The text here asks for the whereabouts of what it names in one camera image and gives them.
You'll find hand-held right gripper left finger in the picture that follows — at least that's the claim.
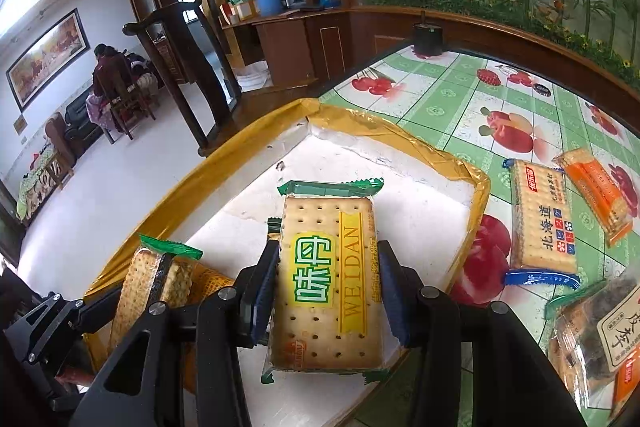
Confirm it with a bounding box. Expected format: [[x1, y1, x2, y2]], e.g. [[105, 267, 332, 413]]
[[82, 238, 282, 427]]

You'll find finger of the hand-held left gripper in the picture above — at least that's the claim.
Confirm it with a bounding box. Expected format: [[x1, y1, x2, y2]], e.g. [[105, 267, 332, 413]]
[[2, 291, 123, 378]]

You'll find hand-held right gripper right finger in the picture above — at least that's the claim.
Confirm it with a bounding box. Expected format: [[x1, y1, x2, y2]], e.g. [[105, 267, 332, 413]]
[[376, 239, 587, 427]]

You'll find orange packet with printed back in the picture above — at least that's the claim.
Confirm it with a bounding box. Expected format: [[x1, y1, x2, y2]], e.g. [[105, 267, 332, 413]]
[[172, 259, 237, 395]]

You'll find green label cracker packet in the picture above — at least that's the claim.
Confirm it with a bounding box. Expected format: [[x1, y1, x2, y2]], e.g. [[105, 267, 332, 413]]
[[260, 179, 393, 385]]

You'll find green edged cracker packet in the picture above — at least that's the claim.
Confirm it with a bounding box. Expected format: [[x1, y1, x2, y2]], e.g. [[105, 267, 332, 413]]
[[107, 234, 203, 353]]

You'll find yellow tray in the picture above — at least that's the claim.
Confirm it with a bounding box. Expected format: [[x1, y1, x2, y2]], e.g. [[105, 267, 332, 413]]
[[82, 97, 493, 427]]

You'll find blue cracker packet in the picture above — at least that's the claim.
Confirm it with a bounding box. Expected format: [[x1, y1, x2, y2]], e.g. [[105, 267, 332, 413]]
[[501, 158, 581, 288]]

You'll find dark snack packet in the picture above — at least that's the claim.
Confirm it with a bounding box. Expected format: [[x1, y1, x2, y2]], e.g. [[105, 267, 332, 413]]
[[545, 279, 640, 410]]

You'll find orange cracker packet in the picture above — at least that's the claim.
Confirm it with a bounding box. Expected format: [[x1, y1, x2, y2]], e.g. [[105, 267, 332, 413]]
[[554, 148, 635, 248]]

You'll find clear cracker packet with barcode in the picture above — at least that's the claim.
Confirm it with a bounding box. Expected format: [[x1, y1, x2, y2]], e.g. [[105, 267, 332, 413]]
[[610, 357, 640, 420]]

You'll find armchair with patterned cushion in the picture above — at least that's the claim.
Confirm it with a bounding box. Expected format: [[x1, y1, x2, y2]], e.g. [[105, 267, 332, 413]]
[[15, 114, 76, 223]]

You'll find black sofa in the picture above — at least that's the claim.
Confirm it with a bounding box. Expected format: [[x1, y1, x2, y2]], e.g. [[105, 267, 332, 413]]
[[64, 94, 108, 158]]

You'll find white bucket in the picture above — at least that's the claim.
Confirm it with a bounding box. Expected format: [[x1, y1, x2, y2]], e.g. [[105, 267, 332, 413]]
[[235, 61, 273, 90]]

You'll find wooden dining chair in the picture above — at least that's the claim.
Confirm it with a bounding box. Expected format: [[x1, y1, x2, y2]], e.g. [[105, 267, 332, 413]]
[[92, 67, 156, 140]]

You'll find wooden sideboard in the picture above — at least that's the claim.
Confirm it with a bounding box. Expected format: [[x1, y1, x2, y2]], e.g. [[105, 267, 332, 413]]
[[220, 4, 416, 88]]

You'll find black jar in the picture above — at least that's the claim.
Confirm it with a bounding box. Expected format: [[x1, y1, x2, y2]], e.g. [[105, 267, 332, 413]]
[[412, 12, 445, 58]]

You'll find small cardboard box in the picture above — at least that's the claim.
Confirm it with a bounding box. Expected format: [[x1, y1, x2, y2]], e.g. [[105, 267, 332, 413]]
[[227, 0, 258, 24]]

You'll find dark wooden chair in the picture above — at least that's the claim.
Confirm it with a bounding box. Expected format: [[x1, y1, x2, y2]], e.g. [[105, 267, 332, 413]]
[[122, 0, 243, 158]]

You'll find framed wall painting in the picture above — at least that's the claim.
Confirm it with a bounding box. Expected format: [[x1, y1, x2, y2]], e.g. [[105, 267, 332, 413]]
[[6, 8, 91, 112]]

